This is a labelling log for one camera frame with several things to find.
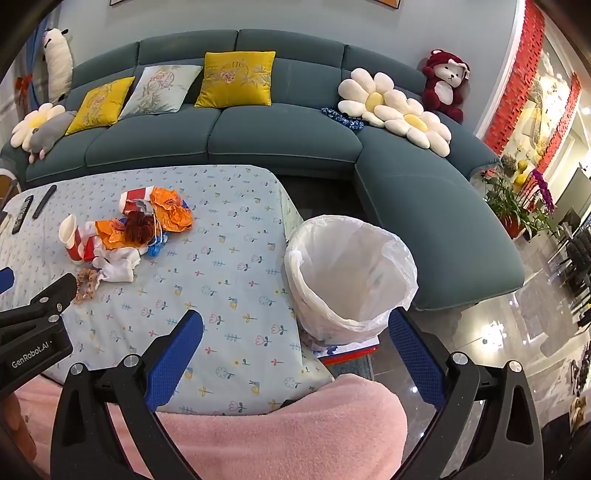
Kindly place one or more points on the light blue floral tablecloth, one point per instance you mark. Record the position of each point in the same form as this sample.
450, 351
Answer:
221, 277

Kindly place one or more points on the blue plastic item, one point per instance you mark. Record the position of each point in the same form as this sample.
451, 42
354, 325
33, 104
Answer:
155, 249

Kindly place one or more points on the red and white paper cup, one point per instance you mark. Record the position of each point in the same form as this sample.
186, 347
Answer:
74, 240

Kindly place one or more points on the red and white cloth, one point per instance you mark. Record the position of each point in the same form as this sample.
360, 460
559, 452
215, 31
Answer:
134, 196

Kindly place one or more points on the yellow embroidered pillow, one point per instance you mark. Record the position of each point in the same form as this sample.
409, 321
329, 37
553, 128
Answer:
99, 108
235, 78

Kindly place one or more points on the red wall decoration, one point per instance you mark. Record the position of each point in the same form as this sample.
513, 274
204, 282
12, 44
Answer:
515, 83
563, 124

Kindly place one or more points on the pink fleece cloth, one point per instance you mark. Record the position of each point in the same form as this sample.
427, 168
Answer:
277, 443

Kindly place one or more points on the plain orange wrapper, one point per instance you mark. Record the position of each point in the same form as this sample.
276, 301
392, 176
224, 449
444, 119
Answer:
113, 233

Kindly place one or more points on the white daisy flower cushion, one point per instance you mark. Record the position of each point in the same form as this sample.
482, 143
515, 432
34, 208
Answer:
420, 124
364, 90
34, 122

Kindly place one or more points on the red bear plush toy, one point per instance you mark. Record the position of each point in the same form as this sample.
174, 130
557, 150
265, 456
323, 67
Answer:
445, 83

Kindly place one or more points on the black remote control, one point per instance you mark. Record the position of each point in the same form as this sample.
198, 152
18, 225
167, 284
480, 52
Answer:
45, 201
23, 213

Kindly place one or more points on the white long plush toy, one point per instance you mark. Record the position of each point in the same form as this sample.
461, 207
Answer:
59, 60

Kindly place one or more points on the green potted plant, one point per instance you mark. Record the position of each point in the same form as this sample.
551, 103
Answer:
508, 203

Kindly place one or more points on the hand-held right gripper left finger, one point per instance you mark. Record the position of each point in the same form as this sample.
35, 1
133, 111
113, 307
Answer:
175, 357

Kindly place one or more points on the brown scrunchie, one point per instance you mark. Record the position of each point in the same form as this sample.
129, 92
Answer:
87, 284

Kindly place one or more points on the grey plush toy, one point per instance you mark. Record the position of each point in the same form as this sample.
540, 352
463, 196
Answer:
53, 134

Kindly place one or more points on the pale floral pillow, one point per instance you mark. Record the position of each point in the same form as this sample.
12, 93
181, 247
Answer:
159, 90

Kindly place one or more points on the white plastic bag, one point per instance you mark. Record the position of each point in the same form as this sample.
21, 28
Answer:
351, 286

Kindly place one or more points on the white sock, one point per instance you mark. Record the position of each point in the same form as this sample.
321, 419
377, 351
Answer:
117, 267

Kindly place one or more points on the red and blue mat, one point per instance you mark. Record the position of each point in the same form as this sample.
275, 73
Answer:
351, 351

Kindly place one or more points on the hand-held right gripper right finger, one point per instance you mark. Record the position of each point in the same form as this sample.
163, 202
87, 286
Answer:
415, 353

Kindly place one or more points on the orange cloth on table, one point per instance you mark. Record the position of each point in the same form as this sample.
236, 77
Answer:
173, 210

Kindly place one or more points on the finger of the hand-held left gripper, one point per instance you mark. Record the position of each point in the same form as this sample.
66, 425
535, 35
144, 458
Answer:
46, 295
4, 279

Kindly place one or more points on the purple orchid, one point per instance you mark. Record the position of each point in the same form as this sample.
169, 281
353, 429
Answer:
545, 189

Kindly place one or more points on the teal corner sofa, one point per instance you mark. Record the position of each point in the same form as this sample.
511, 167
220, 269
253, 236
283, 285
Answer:
277, 134

